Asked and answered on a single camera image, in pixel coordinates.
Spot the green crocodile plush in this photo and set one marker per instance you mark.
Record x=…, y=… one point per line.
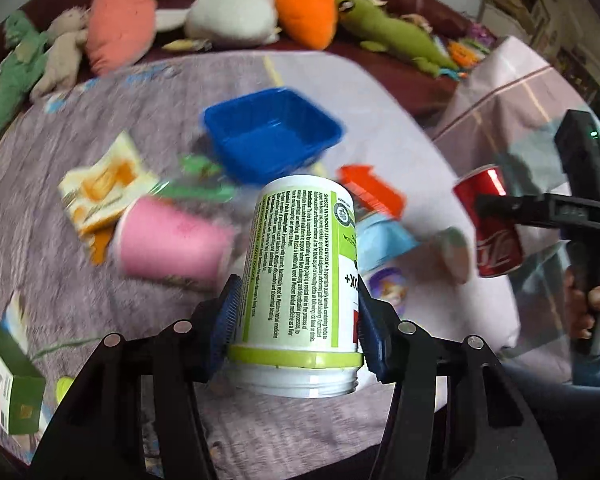
x=390, y=27

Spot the brown cardboard box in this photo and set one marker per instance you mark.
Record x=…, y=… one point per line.
x=502, y=2

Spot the green dinosaur plush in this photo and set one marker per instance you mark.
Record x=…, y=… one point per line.
x=12, y=70

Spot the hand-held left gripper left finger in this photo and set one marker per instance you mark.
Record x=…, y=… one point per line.
x=227, y=320

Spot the white plush toy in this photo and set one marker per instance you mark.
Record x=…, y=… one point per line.
x=230, y=15

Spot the red soda can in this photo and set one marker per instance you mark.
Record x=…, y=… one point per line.
x=495, y=250

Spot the blue plastic tray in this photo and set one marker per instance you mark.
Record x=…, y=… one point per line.
x=275, y=135

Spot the pink plush doll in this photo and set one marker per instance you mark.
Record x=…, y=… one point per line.
x=120, y=15

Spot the colourful small toy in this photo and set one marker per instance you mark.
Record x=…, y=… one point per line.
x=465, y=55

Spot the clear green snack wrapper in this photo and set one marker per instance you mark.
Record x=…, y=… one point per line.
x=200, y=180

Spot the beige bunny plush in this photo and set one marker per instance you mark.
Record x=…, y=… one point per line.
x=60, y=55

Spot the white bottle with green label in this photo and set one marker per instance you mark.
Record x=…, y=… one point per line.
x=290, y=270

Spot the yellow snack packet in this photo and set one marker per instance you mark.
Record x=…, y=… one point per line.
x=105, y=185

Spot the pink paper cup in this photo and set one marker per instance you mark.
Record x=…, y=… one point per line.
x=175, y=245

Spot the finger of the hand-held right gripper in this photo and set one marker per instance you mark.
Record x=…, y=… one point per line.
x=530, y=209

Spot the small yellow-green scrap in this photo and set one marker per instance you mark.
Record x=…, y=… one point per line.
x=64, y=390

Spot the pink striped pillow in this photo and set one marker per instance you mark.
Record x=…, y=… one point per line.
x=510, y=90

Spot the green cardboard box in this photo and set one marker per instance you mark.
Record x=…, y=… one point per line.
x=5, y=375

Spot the orange plastic packet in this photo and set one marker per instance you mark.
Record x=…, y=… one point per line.
x=372, y=190

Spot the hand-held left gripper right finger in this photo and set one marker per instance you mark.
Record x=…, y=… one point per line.
x=367, y=340

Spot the orange carrot plush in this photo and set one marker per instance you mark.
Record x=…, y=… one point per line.
x=305, y=10

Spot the person's right hand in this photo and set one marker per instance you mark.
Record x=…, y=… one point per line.
x=577, y=300

